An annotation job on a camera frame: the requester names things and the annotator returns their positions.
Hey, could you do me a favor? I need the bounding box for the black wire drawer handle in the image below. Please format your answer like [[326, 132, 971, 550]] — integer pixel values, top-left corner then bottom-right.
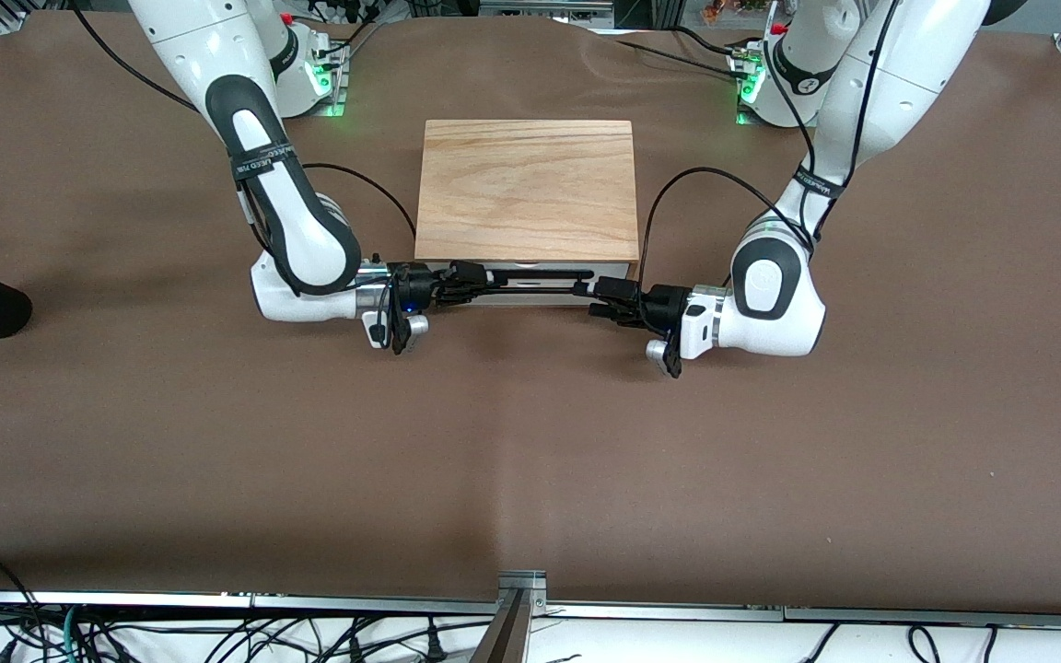
[[483, 267, 597, 301]]

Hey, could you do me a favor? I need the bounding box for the wooden drawer with black handle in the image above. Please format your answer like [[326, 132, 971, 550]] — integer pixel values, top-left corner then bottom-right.
[[415, 261, 634, 308]]

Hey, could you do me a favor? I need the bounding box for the wooden drawer cabinet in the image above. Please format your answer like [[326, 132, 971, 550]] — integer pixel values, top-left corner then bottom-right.
[[414, 119, 640, 268]]

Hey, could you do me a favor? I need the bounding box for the brown table mat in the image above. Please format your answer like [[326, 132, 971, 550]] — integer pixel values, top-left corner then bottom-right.
[[0, 9, 1061, 616]]

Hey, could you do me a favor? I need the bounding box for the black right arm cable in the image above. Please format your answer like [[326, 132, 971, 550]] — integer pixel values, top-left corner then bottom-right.
[[68, 0, 418, 355]]

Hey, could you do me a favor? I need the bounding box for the black printed right arm strap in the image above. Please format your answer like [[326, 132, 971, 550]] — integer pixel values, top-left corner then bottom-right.
[[230, 145, 303, 182]]

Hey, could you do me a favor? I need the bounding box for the black printed arm strap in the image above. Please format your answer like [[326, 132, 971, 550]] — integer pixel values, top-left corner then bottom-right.
[[792, 169, 850, 200], [230, 145, 303, 182]]

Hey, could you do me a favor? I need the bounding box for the black printed left arm strap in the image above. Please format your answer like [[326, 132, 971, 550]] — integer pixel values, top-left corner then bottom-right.
[[792, 169, 850, 200]]

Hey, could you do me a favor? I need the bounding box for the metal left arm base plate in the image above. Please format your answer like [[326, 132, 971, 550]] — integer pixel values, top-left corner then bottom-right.
[[733, 51, 771, 128]]

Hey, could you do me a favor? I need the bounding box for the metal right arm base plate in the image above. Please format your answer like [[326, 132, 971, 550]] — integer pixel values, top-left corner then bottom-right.
[[248, 41, 349, 119]]

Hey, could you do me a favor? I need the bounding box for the black cable on mat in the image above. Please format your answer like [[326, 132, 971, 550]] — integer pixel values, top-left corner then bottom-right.
[[613, 37, 743, 76], [671, 26, 745, 58]]

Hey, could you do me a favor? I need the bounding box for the aluminium table frame rail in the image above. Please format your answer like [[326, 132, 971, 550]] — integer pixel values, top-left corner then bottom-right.
[[0, 589, 253, 610], [252, 594, 785, 623], [784, 606, 1061, 633]]

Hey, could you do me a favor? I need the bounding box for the aluminium camera mount post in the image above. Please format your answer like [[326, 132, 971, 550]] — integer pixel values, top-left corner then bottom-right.
[[471, 571, 550, 663]]

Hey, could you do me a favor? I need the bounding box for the teal floor cable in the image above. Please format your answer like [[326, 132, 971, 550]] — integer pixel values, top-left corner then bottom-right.
[[57, 606, 84, 663]]

